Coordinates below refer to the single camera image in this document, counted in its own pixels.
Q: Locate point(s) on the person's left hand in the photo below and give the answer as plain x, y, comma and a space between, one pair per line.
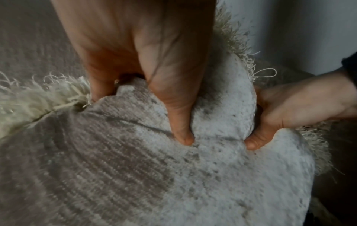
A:
125, 39

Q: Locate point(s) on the person's right hand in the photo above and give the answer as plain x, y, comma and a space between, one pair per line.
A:
301, 103

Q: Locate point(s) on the grey fabric sofa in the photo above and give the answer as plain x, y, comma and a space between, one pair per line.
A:
33, 37

